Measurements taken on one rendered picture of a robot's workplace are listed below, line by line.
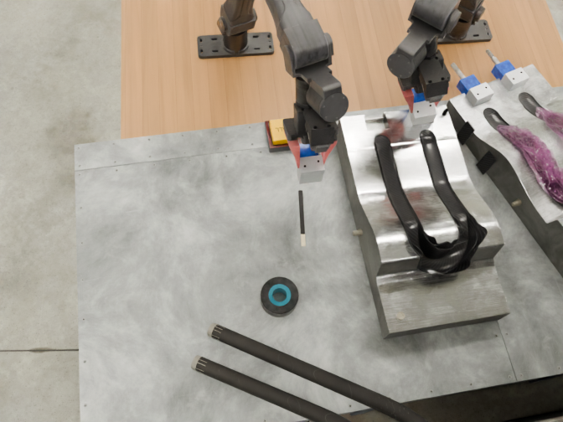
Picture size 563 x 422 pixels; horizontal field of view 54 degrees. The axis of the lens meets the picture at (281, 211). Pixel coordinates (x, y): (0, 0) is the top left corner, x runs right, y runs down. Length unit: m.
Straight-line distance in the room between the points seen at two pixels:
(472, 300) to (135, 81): 0.96
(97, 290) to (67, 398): 0.86
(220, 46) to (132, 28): 0.25
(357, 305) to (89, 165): 0.70
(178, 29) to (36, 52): 1.24
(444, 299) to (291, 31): 0.62
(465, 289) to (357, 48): 0.71
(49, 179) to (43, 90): 0.43
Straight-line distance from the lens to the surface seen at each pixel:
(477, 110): 1.45
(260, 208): 1.27
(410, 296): 1.18
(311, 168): 1.14
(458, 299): 1.21
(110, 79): 2.54
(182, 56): 1.52
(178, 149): 1.36
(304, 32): 1.02
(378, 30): 1.61
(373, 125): 1.34
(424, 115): 1.29
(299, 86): 1.05
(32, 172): 2.38
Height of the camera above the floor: 1.96
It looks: 66 degrees down
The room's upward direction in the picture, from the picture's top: 6 degrees clockwise
